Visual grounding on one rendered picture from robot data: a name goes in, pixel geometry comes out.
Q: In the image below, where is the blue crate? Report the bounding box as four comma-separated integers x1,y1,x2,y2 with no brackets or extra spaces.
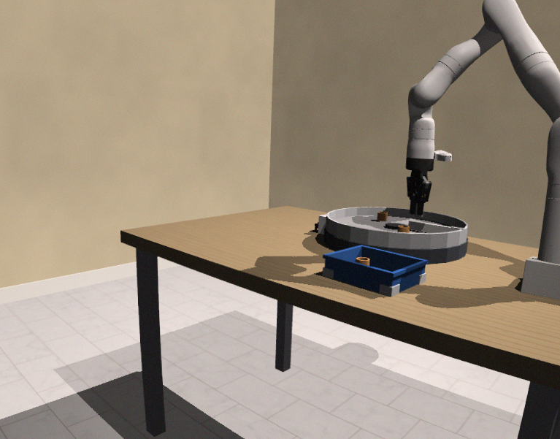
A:
322,245,429,297

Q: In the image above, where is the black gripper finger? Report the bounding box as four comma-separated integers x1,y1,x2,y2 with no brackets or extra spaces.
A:
413,176,431,217
407,176,416,215

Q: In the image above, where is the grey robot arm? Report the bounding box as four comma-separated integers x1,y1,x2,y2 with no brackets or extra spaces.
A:
407,0,560,264

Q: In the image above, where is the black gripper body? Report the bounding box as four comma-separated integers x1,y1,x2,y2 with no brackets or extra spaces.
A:
406,157,434,191

